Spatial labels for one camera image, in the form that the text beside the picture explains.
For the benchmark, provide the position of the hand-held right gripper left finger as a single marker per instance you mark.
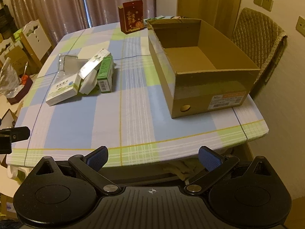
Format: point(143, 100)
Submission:
point(98, 159)

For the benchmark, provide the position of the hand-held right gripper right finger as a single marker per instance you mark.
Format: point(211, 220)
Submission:
point(209, 159)

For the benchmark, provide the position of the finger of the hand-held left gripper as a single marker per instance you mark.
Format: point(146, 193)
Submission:
point(20, 133)

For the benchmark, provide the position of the white remote with red button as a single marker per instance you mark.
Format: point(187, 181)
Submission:
point(88, 84)

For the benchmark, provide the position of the green medicine box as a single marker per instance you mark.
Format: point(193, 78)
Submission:
point(104, 76)

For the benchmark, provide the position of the clear plastic case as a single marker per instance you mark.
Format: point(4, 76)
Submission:
point(69, 63)

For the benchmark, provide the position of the white cartoon medicine box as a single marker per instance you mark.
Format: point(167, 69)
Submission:
point(95, 60)

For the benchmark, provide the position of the cardboard box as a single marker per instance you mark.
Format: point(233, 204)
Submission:
point(190, 59)

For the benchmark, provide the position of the dark red tray box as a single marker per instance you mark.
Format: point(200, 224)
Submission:
point(21, 89)

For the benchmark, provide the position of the checked tablecloth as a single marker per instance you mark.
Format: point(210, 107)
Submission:
point(133, 116)

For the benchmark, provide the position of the brown cardboard carton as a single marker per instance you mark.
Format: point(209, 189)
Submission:
point(17, 57)

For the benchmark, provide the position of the white wooden chair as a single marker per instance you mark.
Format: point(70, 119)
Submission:
point(35, 38)

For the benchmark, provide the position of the pinkish curtain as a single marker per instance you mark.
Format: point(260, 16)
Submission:
point(59, 4)

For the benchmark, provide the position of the quilted beige chair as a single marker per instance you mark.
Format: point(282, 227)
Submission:
point(257, 33)

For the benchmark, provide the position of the red gift box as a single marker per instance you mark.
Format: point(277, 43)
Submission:
point(131, 16)

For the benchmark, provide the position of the cartoon snack bag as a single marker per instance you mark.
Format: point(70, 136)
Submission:
point(164, 17)

